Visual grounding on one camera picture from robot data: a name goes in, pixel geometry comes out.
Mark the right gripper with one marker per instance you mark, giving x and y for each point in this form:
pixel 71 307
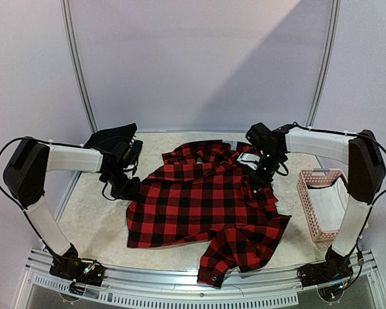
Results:
pixel 262 176

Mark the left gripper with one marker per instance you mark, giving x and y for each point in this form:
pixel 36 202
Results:
pixel 132 194

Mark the red black plaid shirt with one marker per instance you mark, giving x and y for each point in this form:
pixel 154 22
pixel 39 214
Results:
pixel 202 193

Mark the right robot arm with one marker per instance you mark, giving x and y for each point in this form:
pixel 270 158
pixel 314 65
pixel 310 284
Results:
pixel 360 152

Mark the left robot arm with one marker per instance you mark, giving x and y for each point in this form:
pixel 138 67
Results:
pixel 25 174

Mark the pink plastic laundry basket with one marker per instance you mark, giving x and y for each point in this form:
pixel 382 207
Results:
pixel 312 206

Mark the folded navy blue garment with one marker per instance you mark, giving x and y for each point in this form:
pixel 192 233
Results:
pixel 136 148

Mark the folded black garment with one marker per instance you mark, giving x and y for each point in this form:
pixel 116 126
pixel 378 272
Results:
pixel 108 139

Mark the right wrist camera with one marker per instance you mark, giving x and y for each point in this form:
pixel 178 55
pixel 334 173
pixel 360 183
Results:
pixel 250 160

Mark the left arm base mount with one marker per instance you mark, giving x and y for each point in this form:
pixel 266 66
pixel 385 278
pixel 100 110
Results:
pixel 85 271

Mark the right aluminium corner post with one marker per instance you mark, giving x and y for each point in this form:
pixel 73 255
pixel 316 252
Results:
pixel 325 62

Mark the aluminium corner post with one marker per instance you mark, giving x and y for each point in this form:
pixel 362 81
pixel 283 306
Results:
pixel 67 14
pixel 325 62

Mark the aluminium front rail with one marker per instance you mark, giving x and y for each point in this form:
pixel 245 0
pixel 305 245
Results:
pixel 140 288

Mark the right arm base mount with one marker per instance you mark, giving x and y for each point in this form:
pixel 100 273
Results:
pixel 329 270

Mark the left aluminium corner post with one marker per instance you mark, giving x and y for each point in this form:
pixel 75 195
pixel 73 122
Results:
pixel 67 14

